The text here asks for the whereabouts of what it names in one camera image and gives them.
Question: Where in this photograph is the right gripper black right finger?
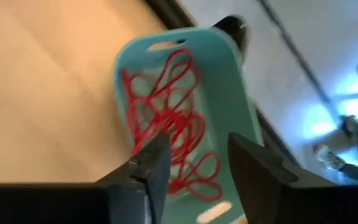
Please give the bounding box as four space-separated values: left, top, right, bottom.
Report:
227 131 358 224

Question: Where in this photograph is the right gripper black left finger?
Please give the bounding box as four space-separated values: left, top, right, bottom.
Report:
0 132 172 224

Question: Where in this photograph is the red rubber band heap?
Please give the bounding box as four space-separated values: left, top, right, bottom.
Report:
121 49 224 203

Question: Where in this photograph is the person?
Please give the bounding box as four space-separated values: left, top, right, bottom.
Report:
314 113 358 186

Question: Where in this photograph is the mint green plastic basket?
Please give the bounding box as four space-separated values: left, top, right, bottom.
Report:
112 26 263 224

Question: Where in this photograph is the black table clamp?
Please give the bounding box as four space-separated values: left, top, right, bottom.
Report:
212 14 250 62

